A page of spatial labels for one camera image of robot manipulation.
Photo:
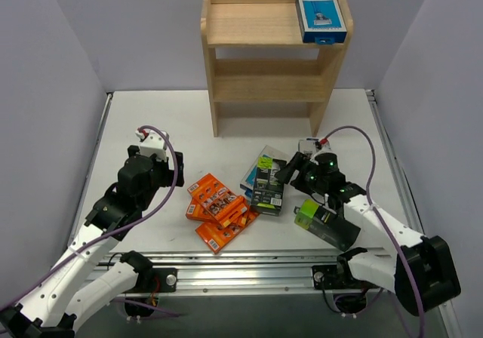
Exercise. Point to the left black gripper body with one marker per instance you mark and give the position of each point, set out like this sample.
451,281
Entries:
173,169

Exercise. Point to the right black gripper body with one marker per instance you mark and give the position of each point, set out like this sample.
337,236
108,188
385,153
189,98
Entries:
300,170

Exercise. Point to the black green gillette box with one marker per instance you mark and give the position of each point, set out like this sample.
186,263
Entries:
326,224
268,192

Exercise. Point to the blue Harry's razor box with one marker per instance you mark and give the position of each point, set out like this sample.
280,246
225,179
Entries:
267,153
321,22

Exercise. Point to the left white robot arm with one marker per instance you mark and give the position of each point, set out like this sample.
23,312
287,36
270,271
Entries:
61,302

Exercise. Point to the wooden three-tier shelf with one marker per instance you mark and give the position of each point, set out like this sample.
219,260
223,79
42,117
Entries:
267,24

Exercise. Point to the white Harry's razor blister pack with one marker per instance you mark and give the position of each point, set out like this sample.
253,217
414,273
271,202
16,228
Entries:
309,146

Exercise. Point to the orange razor pack left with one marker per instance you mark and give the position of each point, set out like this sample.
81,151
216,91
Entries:
196,212

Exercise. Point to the orange razor pack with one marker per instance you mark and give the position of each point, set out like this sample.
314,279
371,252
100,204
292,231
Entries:
196,212
216,238
219,201

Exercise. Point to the orange razor pack top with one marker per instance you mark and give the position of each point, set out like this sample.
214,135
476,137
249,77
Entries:
219,201

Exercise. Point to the orange razor pack front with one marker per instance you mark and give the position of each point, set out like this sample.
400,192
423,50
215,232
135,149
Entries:
216,238

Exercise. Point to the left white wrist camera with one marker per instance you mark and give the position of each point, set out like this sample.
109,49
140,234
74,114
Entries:
153,143

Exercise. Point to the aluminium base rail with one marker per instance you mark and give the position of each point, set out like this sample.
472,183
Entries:
251,273

